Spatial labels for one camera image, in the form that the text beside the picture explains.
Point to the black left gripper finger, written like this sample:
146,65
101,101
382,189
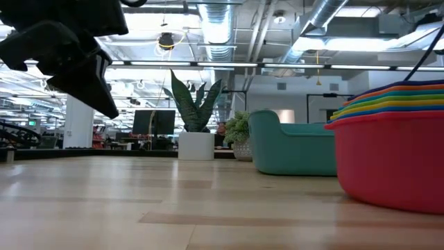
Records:
48,45
93,83

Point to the red plastic measuring cup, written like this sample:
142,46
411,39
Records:
392,163

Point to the teal plastic measuring cup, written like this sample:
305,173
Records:
416,93

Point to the teal plastic basket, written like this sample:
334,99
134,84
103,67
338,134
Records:
291,152

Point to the white building column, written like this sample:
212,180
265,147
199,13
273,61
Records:
78,125

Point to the black computer monitor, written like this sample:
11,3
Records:
156,121

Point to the green exit sign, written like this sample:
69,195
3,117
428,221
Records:
32,123

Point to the snake plant in white pot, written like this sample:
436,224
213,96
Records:
196,146

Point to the black overhead light bar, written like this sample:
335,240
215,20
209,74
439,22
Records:
225,64

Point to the round green succulent plant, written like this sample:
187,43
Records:
239,130

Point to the black aluminium table frame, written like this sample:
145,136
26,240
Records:
104,152

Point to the black overhead camera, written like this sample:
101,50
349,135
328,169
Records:
166,41

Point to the silver ventilation duct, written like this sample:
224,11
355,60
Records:
322,14
216,31

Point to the black metal doorway frame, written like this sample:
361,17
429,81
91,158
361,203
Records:
329,94

